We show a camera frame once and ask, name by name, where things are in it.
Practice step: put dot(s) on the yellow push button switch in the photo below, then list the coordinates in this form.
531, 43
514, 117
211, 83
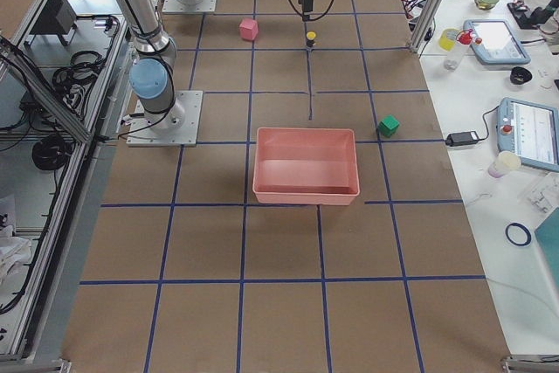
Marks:
310, 40

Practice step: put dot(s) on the pink cube centre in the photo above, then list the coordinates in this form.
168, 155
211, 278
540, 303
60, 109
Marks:
248, 29

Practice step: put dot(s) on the green cube near gripper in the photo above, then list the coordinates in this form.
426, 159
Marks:
388, 126

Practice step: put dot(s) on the pink plastic tray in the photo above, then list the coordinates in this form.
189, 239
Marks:
306, 166

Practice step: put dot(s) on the teach pendant far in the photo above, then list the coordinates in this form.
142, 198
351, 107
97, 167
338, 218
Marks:
499, 46

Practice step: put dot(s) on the teach pendant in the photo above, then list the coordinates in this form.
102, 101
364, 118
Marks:
530, 131
499, 46

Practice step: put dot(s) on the black power adapter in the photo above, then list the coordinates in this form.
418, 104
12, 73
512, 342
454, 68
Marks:
458, 139

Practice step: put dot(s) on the teach pendant near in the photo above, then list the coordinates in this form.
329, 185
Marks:
530, 131

